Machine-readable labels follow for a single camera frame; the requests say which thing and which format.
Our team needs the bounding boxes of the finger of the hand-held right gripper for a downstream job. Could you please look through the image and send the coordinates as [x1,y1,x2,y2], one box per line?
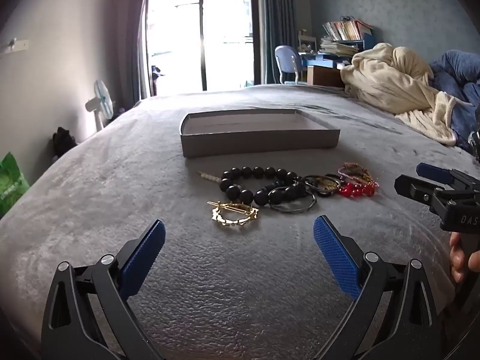
[416,163,480,193]
[394,174,452,211]

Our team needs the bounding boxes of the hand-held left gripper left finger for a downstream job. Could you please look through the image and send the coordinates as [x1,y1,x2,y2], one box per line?
[40,219,166,360]

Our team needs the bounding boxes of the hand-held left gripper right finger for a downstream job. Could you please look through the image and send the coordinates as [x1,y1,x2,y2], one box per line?
[313,215,439,360]

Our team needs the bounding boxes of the thin dark metal bangle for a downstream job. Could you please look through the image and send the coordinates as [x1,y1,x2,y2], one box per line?
[268,190,318,215]

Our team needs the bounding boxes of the red bead bracelet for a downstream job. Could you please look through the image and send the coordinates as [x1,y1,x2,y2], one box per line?
[338,182,376,199]

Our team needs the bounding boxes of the pink braided bracelet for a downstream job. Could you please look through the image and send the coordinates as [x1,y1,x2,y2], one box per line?
[337,162,379,188]

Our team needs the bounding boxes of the dark rings with gold charm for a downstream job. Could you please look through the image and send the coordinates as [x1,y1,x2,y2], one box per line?
[302,174,348,198]

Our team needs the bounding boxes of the small dark blue bead bracelet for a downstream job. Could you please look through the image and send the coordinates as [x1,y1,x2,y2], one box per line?
[264,180,306,193]

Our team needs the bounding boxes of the gold round hair clip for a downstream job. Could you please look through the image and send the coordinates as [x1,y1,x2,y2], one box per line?
[207,200,260,229]

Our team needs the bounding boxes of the pearl hair pin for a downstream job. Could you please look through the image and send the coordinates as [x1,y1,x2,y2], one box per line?
[197,171,226,187]

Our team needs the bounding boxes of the large black bead bracelet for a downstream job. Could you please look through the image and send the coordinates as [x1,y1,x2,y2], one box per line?
[220,166,307,207]

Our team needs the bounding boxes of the grey shallow cardboard box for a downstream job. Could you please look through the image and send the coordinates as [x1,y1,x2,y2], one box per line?
[180,109,341,158]

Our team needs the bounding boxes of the person's right hand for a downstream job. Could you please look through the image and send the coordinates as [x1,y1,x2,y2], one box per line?
[449,232,480,284]

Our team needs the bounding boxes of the cream knitted blanket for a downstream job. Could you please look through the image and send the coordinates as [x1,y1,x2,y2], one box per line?
[340,42,467,146]

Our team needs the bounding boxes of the blue quilt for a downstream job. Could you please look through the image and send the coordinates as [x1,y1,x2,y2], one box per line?
[429,49,480,151]

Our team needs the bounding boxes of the black bag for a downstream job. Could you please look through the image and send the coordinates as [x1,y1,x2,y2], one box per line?
[52,127,79,158]

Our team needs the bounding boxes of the blue and wooden desk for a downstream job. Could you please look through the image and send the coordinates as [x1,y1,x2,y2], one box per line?
[300,32,376,88]

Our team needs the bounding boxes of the green plastic bag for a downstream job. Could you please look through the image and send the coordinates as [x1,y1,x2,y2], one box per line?
[0,152,31,219]

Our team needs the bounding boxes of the stack of papers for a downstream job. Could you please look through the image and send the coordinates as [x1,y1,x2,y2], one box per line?
[319,37,361,58]

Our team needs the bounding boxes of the white standing fan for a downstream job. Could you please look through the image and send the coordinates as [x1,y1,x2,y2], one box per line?
[85,80,114,133]

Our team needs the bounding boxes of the row of books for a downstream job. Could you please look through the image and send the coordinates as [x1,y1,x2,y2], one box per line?
[322,19,374,42]

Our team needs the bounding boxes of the blue desk chair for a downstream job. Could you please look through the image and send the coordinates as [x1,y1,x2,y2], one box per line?
[275,45,309,85]

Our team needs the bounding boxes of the dark purple curtain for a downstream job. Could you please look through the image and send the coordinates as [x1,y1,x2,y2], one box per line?
[125,0,151,109]

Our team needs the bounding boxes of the teal curtain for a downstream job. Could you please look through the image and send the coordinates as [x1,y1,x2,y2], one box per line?
[260,0,314,85]

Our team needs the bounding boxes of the sliding glass door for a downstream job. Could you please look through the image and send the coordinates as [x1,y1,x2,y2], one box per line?
[143,0,262,99]

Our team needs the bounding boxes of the white wall hook rack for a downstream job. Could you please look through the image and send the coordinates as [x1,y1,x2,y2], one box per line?
[0,38,30,57]

